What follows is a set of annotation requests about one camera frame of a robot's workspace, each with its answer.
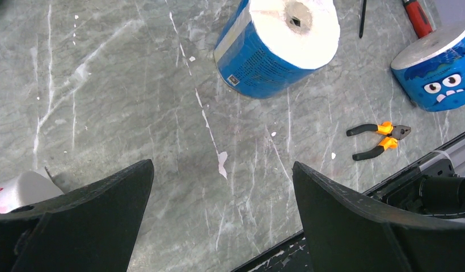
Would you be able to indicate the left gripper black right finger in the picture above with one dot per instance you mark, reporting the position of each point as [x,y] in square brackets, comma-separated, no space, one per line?
[348,231]

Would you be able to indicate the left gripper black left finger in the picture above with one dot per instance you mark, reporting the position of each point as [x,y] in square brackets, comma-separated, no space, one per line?
[92,228]

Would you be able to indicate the blue cartoon roll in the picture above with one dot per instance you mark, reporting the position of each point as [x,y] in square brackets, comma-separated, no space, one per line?
[267,46]

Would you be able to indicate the blue wrapped roll, right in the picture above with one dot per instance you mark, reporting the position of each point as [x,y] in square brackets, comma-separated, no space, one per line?
[432,69]

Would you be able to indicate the red handled adjustable wrench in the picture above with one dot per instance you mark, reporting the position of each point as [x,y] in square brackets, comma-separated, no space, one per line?
[418,18]

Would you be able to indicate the orange handled screwdriver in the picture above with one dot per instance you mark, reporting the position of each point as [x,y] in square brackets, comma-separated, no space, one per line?
[362,17]

